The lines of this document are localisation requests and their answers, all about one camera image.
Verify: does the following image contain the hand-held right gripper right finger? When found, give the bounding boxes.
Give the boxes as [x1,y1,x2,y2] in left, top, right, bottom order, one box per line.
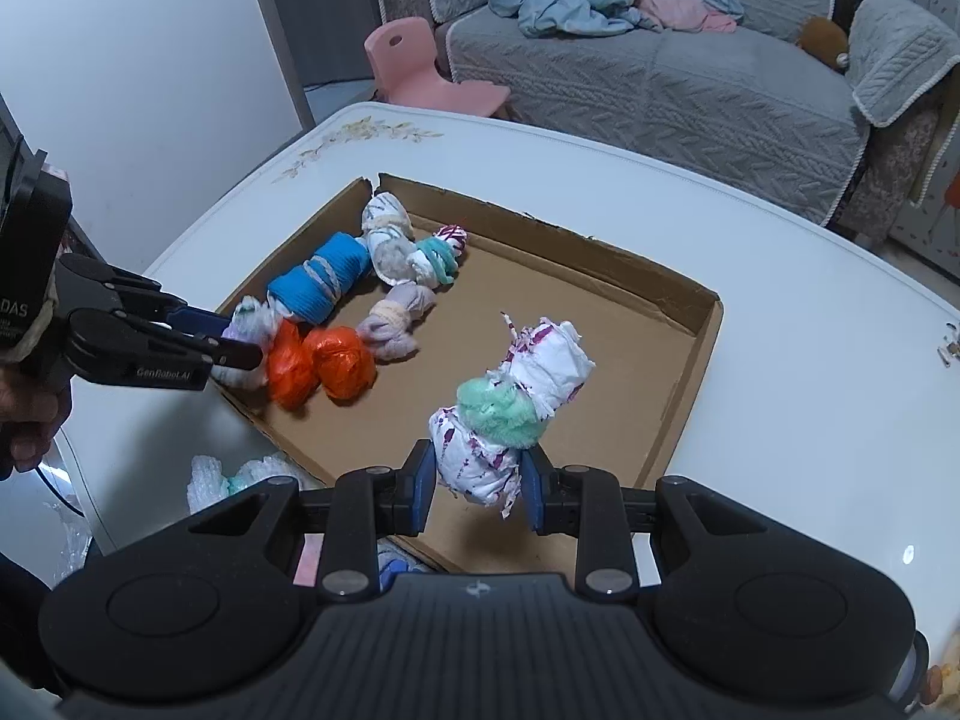
[517,454,781,601]

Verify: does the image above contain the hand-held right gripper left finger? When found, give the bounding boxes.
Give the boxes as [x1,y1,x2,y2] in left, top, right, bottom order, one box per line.
[187,439,437,605]

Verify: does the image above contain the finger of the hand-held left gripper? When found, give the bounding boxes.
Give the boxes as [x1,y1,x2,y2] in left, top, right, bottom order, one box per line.
[154,292,233,340]
[197,336,265,371]

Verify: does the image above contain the white and lilac cloth bundle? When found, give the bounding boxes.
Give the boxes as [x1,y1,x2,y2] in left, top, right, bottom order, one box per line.
[210,296,282,391]

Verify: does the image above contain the orange plastic bag bundle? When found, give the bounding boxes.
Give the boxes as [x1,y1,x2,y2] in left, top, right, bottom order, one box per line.
[268,319,323,410]
[311,326,377,398]

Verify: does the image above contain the bubble wrap bundle teal inside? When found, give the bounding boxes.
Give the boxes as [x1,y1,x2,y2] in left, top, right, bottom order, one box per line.
[186,452,316,518]

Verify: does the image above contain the purple-print cloth bundle green scrunchie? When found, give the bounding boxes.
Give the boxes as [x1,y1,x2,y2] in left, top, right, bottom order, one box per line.
[427,311,597,518]

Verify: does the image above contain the shallow cardboard box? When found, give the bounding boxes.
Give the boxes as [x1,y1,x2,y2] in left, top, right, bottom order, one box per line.
[202,172,725,575]

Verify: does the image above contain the teal and white cloth bundle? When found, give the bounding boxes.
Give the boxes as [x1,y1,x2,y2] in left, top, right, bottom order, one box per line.
[405,223,470,286]

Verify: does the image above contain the person's left hand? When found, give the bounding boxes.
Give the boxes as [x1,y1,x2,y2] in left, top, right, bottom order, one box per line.
[0,364,74,482]

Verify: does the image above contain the large blue sock bundle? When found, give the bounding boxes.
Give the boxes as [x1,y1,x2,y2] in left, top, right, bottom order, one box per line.
[375,540,432,592]

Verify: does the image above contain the blue sock bundle white ties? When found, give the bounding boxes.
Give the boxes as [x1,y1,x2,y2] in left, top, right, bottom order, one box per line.
[266,232,374,327]

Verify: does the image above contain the lilac cloth bundle beige tie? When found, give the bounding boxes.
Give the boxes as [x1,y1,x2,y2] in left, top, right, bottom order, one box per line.
[355,283,438,361]

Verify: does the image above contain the white grey bundle beige tie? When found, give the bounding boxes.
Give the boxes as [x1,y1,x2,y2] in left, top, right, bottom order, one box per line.
[360,191,417,278]

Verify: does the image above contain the pink plastic child chair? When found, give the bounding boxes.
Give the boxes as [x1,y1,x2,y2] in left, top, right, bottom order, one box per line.
[364,17,512,119]

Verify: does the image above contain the grey quilted sofa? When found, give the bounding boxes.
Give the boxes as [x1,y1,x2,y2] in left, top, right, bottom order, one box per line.
[367,0,960,233]

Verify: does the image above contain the pink cloth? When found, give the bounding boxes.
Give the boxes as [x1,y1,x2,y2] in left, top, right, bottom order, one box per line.
[637,0,740,35]

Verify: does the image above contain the brown plush toy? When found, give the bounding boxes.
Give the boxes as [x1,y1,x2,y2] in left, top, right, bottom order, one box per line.
[795,15,852,74]

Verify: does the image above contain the black cable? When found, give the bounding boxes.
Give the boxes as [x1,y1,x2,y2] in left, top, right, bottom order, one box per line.
[34,465,87,522]

